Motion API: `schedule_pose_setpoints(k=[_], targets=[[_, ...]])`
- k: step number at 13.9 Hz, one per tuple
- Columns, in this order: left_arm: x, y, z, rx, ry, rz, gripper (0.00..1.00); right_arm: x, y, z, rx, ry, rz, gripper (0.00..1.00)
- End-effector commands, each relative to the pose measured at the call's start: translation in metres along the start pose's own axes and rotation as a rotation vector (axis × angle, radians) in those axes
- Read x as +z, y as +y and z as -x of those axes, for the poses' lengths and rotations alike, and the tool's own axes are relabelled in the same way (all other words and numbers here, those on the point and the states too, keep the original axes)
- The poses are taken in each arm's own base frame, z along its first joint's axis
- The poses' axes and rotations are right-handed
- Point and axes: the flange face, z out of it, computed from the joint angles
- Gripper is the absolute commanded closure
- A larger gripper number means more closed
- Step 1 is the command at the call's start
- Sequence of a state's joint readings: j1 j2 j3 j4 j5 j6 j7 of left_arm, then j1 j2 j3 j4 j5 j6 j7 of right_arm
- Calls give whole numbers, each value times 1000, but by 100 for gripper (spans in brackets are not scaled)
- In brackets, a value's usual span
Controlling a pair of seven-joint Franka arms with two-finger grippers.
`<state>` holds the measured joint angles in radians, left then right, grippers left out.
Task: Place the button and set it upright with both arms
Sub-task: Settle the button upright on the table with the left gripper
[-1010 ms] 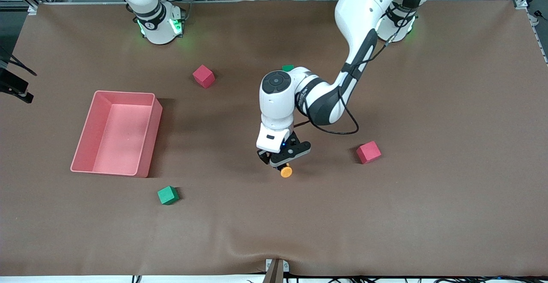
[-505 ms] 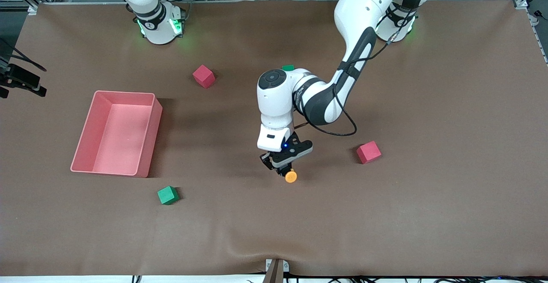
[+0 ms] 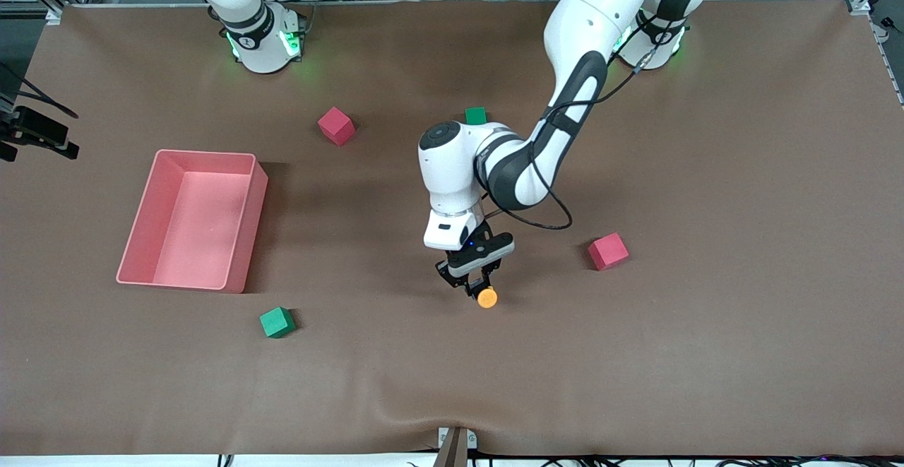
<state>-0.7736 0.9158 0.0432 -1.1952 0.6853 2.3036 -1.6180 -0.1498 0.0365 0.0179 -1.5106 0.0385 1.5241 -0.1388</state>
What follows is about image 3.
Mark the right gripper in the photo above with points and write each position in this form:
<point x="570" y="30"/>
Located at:
<point x="32" y="128"/>

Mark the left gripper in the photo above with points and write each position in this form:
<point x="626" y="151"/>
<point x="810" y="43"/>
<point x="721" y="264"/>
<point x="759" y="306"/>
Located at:
<point x="484" y="236"/>

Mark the orange capped black button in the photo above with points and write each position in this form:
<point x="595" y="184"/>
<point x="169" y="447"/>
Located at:
<point x="487" y="299"/>

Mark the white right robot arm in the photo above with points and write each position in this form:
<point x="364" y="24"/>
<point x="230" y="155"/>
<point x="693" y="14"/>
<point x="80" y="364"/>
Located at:
<point x="261" y="46"/>

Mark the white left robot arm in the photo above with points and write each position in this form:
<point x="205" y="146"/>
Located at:
<point x="579" y="22"/>

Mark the brown table mat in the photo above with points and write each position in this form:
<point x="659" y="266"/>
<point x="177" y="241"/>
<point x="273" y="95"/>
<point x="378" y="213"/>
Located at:
<point x="452" y="354"/>

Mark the pink foam cube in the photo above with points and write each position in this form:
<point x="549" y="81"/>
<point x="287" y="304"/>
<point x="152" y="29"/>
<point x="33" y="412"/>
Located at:
<point x="336" y="126"/>
<point x="608" y="251"/>

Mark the green foam cube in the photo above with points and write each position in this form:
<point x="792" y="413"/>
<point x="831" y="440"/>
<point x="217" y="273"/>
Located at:
<point x="277" y="323"/>
<point x="476" y="115"/>

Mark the pink plastic bin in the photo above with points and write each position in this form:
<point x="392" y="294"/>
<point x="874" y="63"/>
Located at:
<point x="191" y="241"/>

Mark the aluminium camera mount post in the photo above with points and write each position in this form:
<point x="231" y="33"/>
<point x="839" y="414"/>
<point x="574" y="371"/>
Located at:
<point x="453" y="447"/>

